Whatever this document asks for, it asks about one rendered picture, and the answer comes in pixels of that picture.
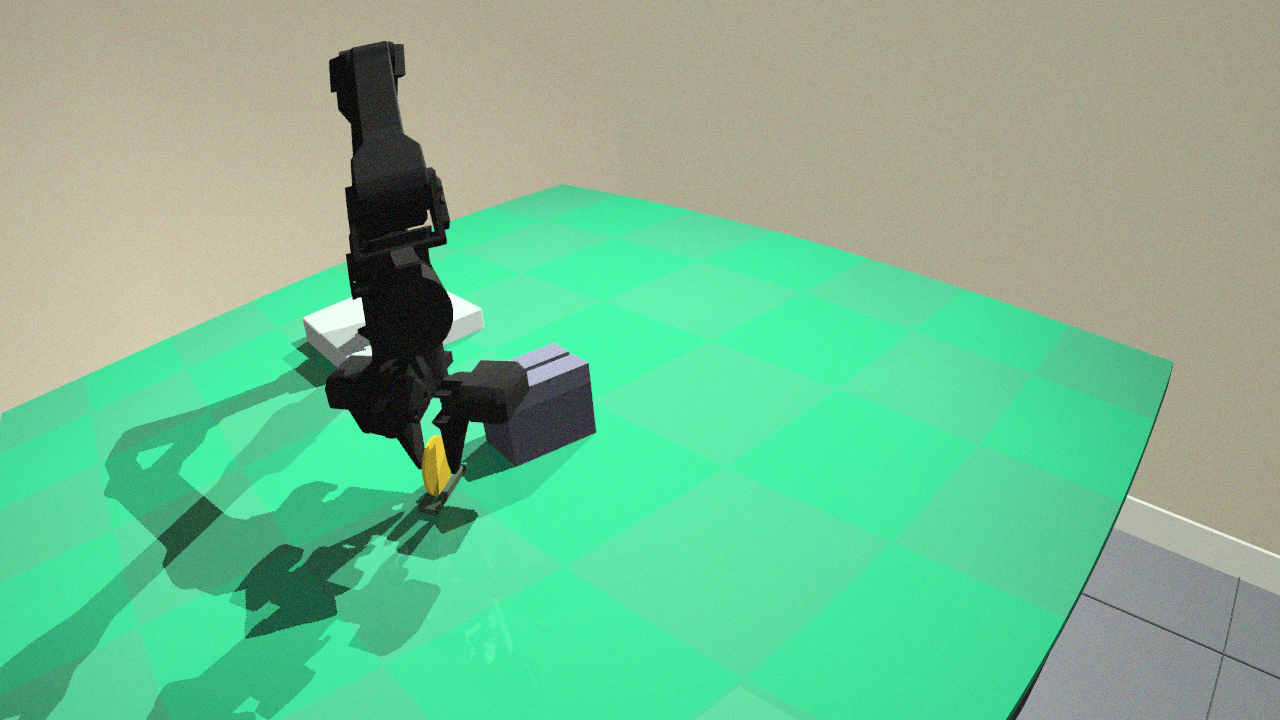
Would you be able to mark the gold coin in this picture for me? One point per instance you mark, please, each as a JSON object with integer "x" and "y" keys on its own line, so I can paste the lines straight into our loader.
{"x": 435, "y": 470}

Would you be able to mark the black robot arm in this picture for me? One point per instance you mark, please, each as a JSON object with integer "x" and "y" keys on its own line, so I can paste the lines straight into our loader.
{"x": 391, "y": 191}

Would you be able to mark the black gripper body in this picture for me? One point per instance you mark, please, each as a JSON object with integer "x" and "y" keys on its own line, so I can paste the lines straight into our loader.
{"x": 491, "y": 393}

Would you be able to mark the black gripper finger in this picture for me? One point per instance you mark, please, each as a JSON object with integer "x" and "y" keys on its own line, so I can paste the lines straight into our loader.
{"x": 453, "y": 429}
{"x": 412, "y": 442}

